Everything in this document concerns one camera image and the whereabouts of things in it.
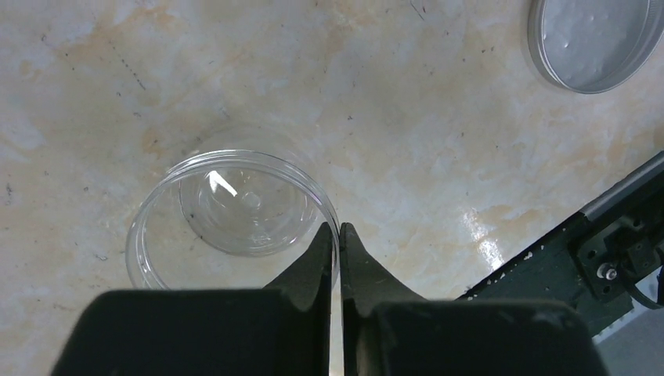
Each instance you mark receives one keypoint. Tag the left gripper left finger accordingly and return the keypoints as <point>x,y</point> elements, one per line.
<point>280,329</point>

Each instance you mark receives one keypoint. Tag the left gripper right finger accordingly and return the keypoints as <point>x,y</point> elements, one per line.
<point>388,329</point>

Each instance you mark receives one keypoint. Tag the clear plastic jar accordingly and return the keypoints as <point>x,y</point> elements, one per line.
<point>228,219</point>

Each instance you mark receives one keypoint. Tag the silver jar lid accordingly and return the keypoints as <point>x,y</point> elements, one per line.
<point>591,47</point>

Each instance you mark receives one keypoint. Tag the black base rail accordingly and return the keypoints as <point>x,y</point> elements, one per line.
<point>605,261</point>

